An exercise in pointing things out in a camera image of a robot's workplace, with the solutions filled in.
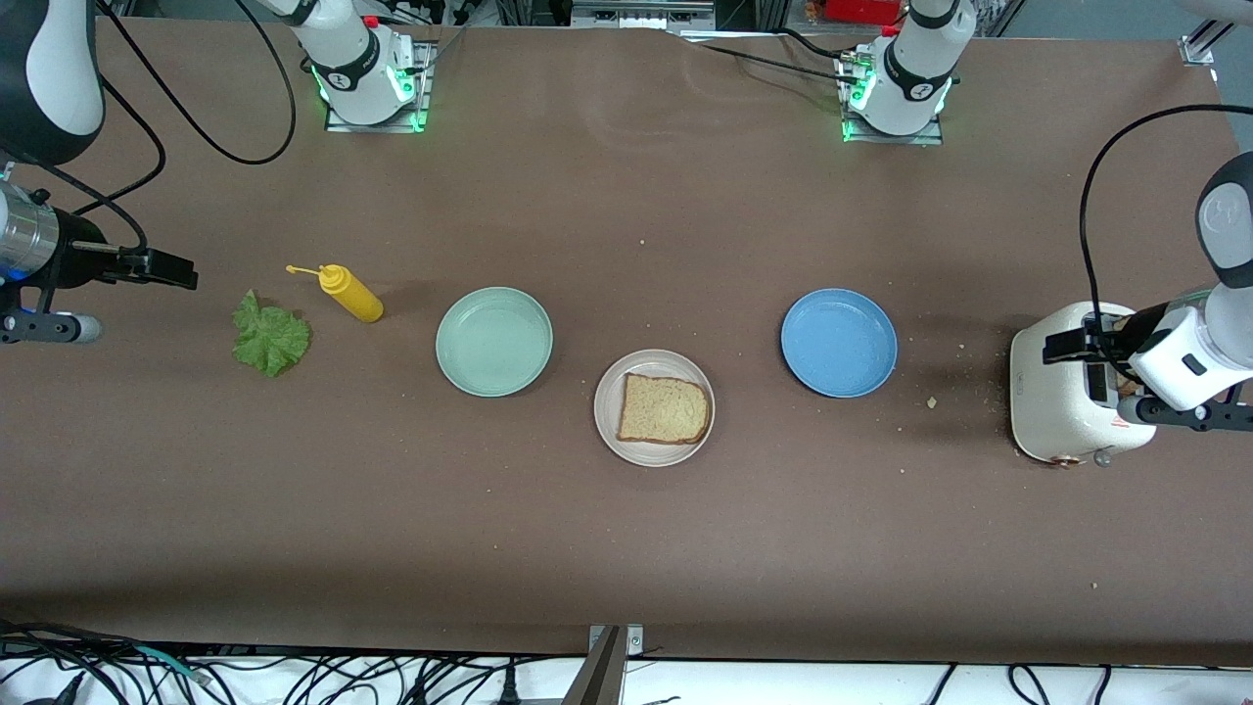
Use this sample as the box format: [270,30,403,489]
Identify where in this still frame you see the yellow squeeze bottle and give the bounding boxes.
[286,262,385,324]

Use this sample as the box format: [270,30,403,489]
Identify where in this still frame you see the blue plate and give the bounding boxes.
[780,288,899,400]

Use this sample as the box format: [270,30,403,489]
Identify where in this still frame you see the mint green plate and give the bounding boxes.
[435,286,555,399]

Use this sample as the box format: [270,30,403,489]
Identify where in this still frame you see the beige plate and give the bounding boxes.
[593,349,717,468]

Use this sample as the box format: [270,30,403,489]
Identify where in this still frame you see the white toaster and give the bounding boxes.
[1009,301,1159,469]

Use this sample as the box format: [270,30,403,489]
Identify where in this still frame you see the green lettuce leaf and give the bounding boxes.
[231,289,312,378]

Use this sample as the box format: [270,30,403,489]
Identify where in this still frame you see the red box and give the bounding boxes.
[825,0,906,25]

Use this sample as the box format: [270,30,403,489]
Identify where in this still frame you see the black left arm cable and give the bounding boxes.
[1080,103,1253,383]

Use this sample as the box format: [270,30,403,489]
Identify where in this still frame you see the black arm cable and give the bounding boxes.
[1080,103,1253,383]
[39,0,298,251]

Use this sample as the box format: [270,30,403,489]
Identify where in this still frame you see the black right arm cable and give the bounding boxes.
[39,0,298,251]

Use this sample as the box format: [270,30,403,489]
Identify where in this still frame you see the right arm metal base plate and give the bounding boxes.
[323,39,437,133]

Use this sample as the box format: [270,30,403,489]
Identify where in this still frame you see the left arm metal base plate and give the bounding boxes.
[840,54,946,146]

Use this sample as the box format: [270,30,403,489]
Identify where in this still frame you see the aluminium frame rail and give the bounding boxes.
[1180,15,1236,68]

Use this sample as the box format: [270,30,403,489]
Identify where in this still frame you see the tangled black floor cables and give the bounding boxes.
[0,617,549,705]

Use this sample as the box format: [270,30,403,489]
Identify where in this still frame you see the teal floor cable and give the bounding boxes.
[135,643,212,685]

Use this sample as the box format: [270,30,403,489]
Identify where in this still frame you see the black base power cable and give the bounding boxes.
[680,27,862,89]

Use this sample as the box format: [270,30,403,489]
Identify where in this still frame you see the silver table edge bracket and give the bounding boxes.
[587,623,645,659]

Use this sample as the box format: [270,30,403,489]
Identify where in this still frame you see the silver back frame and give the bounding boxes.
[571,0,718,30]

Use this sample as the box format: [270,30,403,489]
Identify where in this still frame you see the dark metal frame strut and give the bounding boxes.
[561,627,627,705]

